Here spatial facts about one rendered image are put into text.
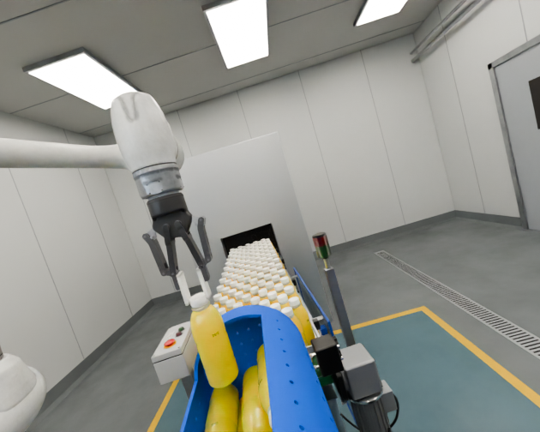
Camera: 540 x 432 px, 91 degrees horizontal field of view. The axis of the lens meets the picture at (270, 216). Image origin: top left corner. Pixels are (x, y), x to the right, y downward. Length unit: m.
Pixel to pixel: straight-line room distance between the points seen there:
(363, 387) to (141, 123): 1.01
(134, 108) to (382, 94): 5.20
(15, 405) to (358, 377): 0.95
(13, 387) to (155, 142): 0.70
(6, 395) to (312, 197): 4.61
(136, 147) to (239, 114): 4.66
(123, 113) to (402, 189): 5.19
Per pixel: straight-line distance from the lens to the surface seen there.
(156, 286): 5.79
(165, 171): 0.57
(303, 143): 5.06
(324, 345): 0.91
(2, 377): 0.97
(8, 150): 0.74
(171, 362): 1.03
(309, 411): 0.47
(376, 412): 1.18
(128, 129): 0.58
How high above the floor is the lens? 1.50
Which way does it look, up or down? 5 degrees down
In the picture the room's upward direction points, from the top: 17 degrees counter-clockwise
